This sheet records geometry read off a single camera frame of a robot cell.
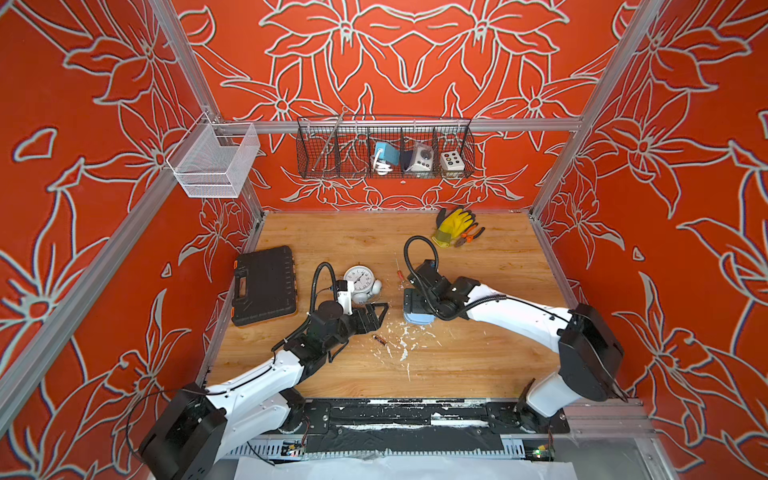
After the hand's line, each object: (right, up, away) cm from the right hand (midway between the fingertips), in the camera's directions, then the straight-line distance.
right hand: (409, 303), depth 84 cm
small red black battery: (-9, -11, +1) cm, 14 cm away
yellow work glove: (+19, +23, +29) cm, 42 cm away
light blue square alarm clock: (+2, -4, -4) cm, 6 cm away
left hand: (-9, 0, -5) cm, 10 cm away
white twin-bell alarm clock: (-14, +4, +10) cm, 18 cm away
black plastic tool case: (-45, +4, +7) cm, 46 cm away
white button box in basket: (+15, +44, +10) cm, 47 cm away
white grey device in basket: (+5, +43, +6) cm, 44 cm away
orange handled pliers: (+25, +20, +26) cm, 41 cm away
